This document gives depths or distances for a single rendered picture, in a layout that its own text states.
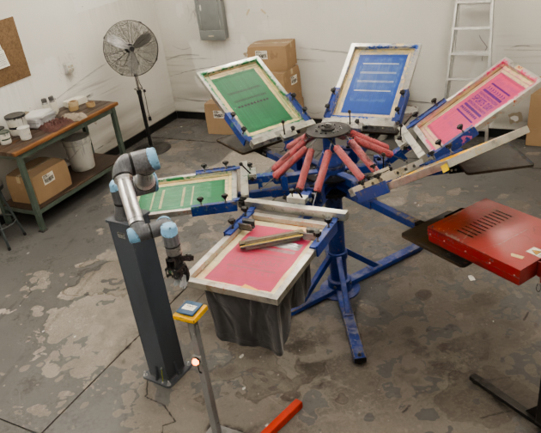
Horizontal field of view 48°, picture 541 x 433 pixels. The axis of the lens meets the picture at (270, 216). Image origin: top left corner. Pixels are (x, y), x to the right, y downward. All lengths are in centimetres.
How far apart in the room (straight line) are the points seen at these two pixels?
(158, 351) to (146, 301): 40
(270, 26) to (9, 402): 530
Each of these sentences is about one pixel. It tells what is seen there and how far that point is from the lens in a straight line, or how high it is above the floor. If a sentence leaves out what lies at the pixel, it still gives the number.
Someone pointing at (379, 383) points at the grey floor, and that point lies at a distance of 395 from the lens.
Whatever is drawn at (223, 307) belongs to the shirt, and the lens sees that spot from 338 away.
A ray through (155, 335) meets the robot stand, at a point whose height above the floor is 39.
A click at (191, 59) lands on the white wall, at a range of 861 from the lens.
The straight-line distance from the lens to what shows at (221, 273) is 333.
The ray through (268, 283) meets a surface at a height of 95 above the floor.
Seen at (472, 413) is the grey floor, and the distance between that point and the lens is 382.
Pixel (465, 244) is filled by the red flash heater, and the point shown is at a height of 110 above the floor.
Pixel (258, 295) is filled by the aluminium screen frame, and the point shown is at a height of 99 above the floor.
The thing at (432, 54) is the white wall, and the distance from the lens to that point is 724.
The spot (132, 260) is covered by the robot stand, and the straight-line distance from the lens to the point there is 365.
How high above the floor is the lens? 275
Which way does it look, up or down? 28 degrees down
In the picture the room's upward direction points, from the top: 7 degrees counter-clockwise
